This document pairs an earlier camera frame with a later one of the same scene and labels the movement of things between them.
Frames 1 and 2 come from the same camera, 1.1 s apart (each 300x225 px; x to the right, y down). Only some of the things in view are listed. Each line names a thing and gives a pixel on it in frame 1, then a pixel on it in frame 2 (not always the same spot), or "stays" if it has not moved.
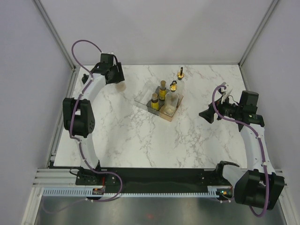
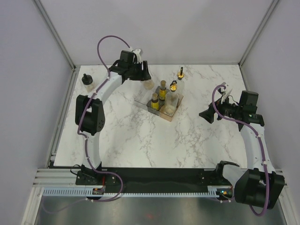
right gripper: x=208 y=114 stays
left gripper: x=120 y=76 -> x=143 y=75
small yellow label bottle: x=162 y=93 stays
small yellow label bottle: x=154 y=102 stays
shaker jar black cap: x=121 y=87 -> x=148 y=85
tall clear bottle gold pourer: x=171 y=99 stays
